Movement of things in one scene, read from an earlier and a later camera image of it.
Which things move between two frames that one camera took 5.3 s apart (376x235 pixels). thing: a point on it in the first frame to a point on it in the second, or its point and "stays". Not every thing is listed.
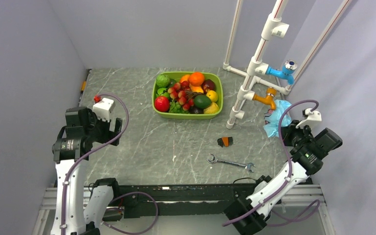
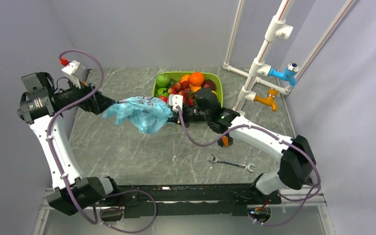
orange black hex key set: x=225 y=141 stays
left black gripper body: x=102 y=133 to x=90 y=105
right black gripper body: x=295 y=135 to x=194 y=114
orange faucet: x=269 y=99 stays
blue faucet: x=287 y=72 stays
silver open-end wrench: x=212 y=159 stays
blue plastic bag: x=271 y=129 to x=149 y=113
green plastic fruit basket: x=217 y=80 stays
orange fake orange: x=196 y=79 stays
